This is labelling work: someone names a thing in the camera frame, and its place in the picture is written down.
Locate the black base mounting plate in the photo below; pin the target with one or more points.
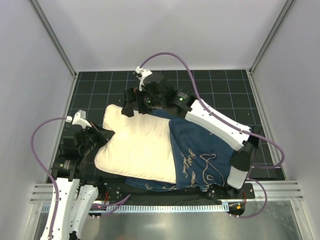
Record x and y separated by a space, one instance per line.
117 189

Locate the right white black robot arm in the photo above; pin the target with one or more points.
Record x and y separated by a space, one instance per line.
242 139

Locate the aluminium front rail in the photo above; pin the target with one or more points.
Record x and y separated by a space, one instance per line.
276 190

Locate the aluminium corner post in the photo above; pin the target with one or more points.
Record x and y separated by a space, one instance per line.
272 33
53 37

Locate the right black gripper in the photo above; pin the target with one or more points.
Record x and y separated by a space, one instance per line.
130 101

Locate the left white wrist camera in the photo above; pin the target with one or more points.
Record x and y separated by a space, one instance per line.
79 118

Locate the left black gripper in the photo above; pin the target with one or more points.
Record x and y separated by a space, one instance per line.
96 133

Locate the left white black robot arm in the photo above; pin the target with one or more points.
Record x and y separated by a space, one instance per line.
73 191

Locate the black grid mat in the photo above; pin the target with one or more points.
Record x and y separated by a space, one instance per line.
228 91

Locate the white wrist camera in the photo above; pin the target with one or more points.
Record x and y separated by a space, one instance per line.
79 118
141 73

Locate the right aluminium corner post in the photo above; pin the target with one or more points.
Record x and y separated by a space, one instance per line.
272 33

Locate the slotted cable duct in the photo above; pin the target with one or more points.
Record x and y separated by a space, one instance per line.
142 209

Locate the dark blue embroidered pillowcase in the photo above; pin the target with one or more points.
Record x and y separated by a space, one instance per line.
201 159

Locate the left aluminium corner post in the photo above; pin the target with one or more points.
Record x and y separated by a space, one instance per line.
53 37

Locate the cream white pillow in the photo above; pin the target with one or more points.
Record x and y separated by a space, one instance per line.
140 147

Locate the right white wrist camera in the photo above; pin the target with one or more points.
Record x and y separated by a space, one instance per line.
141 73

